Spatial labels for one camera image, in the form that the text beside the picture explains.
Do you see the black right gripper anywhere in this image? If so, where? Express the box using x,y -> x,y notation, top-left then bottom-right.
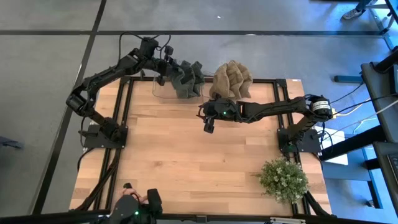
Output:
196,98 -> 243,134

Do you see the clear acrylic hat rack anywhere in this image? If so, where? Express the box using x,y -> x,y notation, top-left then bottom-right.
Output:
152,76 -> 178,100

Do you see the clear plastic bin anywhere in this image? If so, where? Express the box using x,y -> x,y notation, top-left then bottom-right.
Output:
200,73 -> 215,101

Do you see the small green potted plant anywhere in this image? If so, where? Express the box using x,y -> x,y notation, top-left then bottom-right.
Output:
257,156 -> 310,205

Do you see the person's hand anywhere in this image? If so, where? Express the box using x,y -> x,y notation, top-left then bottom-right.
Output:
119,185 -> 149,205

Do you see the white sheet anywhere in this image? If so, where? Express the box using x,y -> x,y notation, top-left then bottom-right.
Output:
320,126 -> 349,166

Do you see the blue desk foot bar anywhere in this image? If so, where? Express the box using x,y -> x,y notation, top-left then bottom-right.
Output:
334,75 -> 363,83

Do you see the black desk crossbeam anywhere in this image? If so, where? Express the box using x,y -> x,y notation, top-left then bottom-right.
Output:
319,125 -> 386,162

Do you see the dark floor object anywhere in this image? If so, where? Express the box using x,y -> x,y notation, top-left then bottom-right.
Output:
0,136 -> 25,150

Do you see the person's shoe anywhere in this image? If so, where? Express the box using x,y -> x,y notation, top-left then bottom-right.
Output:
341,8 -> 365,21

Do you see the dark grey desk top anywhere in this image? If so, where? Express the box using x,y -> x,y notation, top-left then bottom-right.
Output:
372,141 -> 398,200

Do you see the black overhead rig beam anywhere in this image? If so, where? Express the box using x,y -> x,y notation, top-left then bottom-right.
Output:
0,210 -> 398,224

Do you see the black keyboard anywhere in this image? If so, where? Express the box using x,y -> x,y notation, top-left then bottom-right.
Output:
387,154 -> 398,184

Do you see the blue-grey desk frame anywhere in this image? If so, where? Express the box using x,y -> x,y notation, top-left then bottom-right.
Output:
354,0 -> 398,50

